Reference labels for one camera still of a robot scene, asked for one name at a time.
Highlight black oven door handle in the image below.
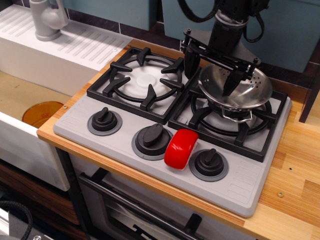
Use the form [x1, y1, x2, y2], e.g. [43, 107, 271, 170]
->
[78, 168, 202, 240]

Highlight black right stove knob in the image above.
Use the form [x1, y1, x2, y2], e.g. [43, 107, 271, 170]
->
[188, 148, 229, 182]

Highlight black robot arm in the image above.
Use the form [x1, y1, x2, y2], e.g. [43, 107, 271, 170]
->
[178, 0, 269, 96]

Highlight metal colander bowl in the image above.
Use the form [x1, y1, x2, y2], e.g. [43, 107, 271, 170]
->
[198, 64, 273, 124]

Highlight black stove knob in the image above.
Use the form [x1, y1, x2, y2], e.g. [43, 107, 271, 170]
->
[87, 107, 123, 137]
[188, 148, 229, 182]
[131, 123, 173, 161]

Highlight black left stove knob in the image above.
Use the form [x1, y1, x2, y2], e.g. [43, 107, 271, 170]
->
[87, 107, 123, 137]

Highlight white toy sink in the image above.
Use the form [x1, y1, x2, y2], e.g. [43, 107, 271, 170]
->
[0, 4, 131, 191]

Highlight orange plastic plate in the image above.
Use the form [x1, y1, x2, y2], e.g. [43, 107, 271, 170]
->
[22, 101, 64, 129]

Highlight black braided cable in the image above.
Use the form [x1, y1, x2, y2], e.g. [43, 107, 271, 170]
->
[0, 200, 34, 240]

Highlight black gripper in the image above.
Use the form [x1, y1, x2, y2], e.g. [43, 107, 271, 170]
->
[181, 28, 261, 97]

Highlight black middle stove knob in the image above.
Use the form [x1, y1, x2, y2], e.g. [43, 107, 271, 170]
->
[131, 123, 173, 161]

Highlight black right burner grate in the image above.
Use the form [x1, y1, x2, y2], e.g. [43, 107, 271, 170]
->
[168, 83, 292, 163]

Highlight red and white toy object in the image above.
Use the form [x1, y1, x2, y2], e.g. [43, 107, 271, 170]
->
[164, 129, 199, 171]

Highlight black left burner grate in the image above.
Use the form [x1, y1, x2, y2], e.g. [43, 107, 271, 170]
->
[87, 47, 191, 124]

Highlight black burner grate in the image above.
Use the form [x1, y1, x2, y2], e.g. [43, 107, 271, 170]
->
[87, 47, 191, 124]
[168, 83, 292, 163]

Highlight grey toy stove top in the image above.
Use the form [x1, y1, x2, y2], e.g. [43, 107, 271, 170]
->
[52, 46, 293, 218]

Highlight toy oven door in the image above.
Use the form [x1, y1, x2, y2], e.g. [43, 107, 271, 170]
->
[70, 155, 252, 240]

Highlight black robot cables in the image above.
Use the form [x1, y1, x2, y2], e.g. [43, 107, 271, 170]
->
[177, 0, 266, 43]

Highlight grey toy faucet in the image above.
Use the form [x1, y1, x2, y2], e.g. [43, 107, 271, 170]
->
[29, 0, 69, 42]

